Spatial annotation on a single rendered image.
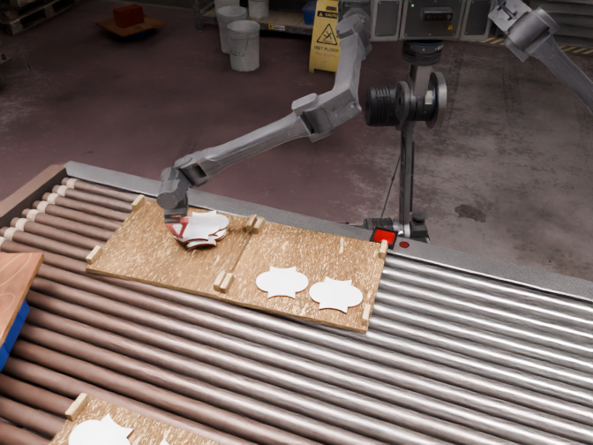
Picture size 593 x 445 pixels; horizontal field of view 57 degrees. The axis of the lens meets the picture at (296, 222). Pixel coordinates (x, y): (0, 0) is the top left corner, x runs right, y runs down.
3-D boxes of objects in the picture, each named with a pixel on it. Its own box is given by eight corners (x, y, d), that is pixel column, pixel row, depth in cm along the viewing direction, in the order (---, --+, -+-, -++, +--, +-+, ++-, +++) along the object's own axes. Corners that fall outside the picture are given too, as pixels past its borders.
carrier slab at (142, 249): (143, 202, 185) (142, 198, 184) (258, 222, 177) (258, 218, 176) (86, 271, 159) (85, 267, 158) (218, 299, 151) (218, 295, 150)
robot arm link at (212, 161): (334, 123, 144) (317, 89, 137) (334, 134, 139) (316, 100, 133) (198, 180, 158) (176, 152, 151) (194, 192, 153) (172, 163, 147)
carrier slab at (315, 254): (260, 223, 177) (260, 220, 176) (387, 248, 168) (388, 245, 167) (218, 300, 150) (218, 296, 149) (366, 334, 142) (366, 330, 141)
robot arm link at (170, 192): (209, 175, 155) (191, 152, 150) (206, 199, 146) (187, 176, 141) (174, 192, 158) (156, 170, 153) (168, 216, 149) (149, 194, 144)
